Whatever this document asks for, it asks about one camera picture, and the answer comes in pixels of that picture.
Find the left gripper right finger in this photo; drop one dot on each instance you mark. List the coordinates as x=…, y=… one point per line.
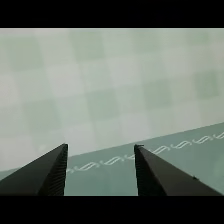
x=160, y=178

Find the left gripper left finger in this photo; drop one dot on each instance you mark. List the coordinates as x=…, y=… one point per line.
x=43, y=176

